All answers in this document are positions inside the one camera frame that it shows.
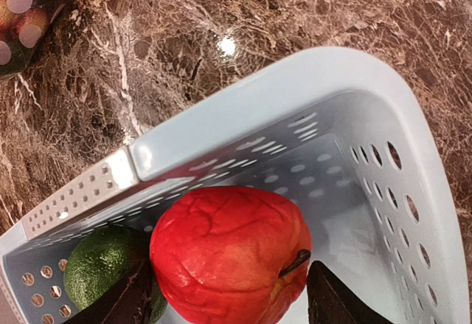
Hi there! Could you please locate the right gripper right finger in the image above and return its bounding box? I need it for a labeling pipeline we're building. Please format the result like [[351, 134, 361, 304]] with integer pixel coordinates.
[[308, 261, 380, 323]]

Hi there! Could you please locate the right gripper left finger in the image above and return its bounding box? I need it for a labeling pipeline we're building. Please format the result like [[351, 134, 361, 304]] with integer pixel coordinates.
[[65, 260, 153, 324]]

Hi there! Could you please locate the red toy fruit ball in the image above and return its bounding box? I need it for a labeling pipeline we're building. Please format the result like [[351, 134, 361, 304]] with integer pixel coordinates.
[[149, 186, 312, 323]]

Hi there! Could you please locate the clear zip top bag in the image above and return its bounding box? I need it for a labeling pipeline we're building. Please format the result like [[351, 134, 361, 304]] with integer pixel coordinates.
[[1, 0, 69, 77]]

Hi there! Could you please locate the red lychee bunch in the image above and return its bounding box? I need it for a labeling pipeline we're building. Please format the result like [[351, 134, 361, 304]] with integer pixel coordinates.
[[1, 0, 49, 49]]

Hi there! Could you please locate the green toy avocado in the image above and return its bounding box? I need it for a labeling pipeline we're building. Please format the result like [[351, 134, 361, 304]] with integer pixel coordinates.
[[63, 225, 167, 323]]

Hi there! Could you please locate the light blue plastic basket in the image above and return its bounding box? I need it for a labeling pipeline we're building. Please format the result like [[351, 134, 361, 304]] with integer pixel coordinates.
[[1, 47, 470, 323]]

